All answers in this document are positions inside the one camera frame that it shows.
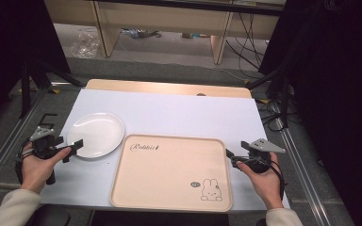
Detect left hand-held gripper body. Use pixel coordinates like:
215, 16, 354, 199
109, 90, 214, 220
29, 125, 65, 186

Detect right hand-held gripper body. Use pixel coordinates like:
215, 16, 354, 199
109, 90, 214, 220
245, 137, 287, 174

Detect white round plate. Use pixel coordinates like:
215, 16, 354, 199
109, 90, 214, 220
66, 112, 125, 159

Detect person's left hand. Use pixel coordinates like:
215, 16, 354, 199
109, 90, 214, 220
20, 142, 73, 195

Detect person's right hand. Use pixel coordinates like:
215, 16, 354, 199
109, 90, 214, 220
236, 152, 284, 210

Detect black metal stand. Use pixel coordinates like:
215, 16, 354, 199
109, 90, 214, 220
18, 58, 87, 120
245, 67, 292, 129

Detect black chair seat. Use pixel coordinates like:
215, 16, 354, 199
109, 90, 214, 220
27, 203, 73, 226

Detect beige tray with rabbit print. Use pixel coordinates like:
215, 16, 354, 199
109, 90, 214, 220
109, 133, 234, 213

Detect white table mat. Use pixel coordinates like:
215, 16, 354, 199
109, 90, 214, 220
40, 88, 290, 212

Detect black curtain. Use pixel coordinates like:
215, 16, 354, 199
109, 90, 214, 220
0, 0, 73, 136
257, 0, 362, 226

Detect light wooden table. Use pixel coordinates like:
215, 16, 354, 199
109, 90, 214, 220
84, 78, 253, 99

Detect clear plastic bag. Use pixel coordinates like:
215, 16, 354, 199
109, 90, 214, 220
70, 27, 102, 59

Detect brown item under bench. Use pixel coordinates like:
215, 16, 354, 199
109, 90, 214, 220
181, 31, 211, 40

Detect blue clutter under bench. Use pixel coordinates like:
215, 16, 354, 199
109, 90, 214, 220
120, 27, 163, 40

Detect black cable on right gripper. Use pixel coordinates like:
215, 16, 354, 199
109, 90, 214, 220
269, 159, 288, 202

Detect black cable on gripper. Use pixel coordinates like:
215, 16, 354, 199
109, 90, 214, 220
269, 159, 288, 202
14, 140, 36, 186

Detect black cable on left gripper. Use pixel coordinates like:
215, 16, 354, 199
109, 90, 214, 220
14, 140, 36, 186

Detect black floor cables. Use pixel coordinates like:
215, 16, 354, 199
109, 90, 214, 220
255, 97, 289, 130

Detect hanging black cables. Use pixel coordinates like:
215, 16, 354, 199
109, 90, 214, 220
225, 11, 269, 73

